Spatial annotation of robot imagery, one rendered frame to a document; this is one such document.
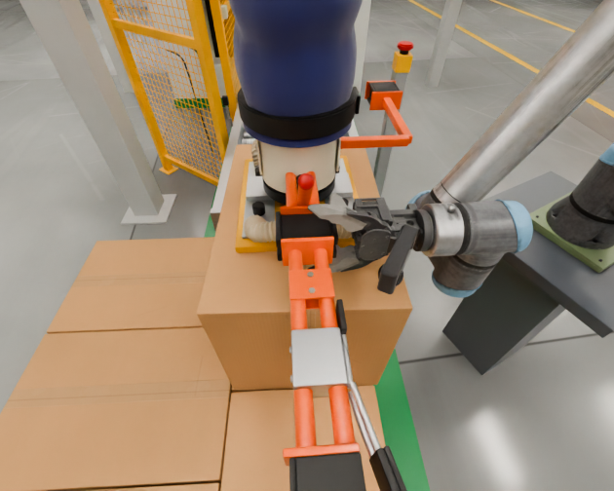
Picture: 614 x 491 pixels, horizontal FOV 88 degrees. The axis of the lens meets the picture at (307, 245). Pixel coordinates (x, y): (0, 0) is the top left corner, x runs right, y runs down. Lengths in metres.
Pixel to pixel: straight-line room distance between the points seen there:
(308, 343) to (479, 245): 0.33
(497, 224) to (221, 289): 0.49
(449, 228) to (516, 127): 0.23
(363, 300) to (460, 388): 1.11
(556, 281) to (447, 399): 0.76
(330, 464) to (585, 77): 0.63
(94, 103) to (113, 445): 1.57
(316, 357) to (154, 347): 0.77
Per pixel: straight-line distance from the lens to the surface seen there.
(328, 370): 0.39
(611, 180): 1.12
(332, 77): 0.57
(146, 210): 2.38
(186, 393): 1.01
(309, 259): 0.51
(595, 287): 1.16
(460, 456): 1.58
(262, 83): 0.57
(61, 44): 1.98
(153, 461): 0.99
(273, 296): 0.61
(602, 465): 1.85
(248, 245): 0.67
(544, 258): 1.15
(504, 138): 0.68
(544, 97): 0.67
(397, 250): 0.49
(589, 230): 1.19
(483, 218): 0.57
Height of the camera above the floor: 1.45
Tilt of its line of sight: 47 degrees down
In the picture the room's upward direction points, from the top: straight up
